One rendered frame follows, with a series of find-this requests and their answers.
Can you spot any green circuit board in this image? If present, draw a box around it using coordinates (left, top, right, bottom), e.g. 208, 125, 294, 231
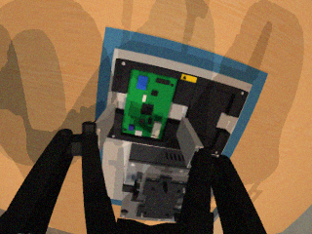
121, 69, 177, 139

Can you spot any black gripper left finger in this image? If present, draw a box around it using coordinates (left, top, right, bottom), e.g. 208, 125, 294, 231
0, 103, 120, 234

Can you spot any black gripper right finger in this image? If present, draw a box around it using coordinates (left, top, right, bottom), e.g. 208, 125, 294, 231
176, 117, 267, 234

